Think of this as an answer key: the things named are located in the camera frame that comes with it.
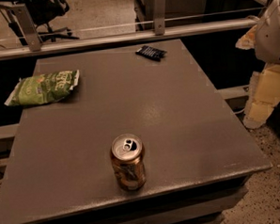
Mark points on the dark blue rxbar wrapper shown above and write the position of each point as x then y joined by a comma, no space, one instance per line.
151,53

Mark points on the green jalapeno chip bag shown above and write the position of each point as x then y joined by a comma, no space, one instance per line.
43,89

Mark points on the metal railing frame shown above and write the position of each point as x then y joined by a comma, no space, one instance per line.
103,23

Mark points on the orange soda can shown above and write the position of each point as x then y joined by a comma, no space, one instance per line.
127,157

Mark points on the black office chair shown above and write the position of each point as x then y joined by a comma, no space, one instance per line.
43,12

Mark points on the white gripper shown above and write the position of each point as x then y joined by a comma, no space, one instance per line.
272,36

